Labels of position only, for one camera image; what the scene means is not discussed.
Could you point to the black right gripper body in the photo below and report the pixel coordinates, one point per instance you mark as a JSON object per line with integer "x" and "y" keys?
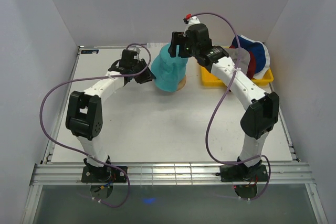
{"x": 192, "y": 50}

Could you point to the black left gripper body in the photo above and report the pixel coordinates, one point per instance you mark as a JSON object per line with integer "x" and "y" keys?
{"x": 139, "y": 65}

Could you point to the teal bucket hat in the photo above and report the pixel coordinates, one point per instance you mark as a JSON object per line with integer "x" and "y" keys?
{"x": 169, "y": 71}

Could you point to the maroon bucket hat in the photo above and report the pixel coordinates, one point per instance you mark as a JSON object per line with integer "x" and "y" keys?
{"x": 251, "y": 67}

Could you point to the grey bucket hat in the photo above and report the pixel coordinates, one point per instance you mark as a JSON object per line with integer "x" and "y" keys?
{"x": 241, "y": 54}

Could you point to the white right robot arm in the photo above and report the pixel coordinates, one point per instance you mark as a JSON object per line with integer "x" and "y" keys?
{"x": 261, "y": 108}

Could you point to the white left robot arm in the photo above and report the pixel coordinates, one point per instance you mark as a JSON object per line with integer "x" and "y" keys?
{"x": 84, "y": 115}

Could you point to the wooden hat stand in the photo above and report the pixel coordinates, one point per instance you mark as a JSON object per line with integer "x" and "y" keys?
{"x": 181, "y": 84}

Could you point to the yellow plastic tray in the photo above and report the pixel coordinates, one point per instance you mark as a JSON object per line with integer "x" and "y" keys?
{"x": 217, "y": 62}

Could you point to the blue label sticker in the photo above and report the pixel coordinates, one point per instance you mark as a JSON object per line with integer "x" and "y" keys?
{"x": 90, "y": 51}

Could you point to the blue bucket hat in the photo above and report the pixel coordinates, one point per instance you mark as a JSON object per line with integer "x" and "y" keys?
{"x": 245, "y": 44}

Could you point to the white bucket hat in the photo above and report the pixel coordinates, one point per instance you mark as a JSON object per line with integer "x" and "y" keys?
{"x": 266, "y": 61}

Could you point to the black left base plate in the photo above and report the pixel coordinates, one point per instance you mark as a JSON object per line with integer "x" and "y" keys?
{"x": 104, "y": 174}

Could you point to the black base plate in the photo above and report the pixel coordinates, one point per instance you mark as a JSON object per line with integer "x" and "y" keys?
{"x": 104, "y": 174}
{"x": 241, "y": 173}

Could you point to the aluminium frame rail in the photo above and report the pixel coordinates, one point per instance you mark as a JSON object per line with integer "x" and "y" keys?
{"x": 166, "y": 174}

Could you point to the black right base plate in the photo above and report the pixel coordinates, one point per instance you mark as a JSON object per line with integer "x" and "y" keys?
{"x": 241, "y": 173}

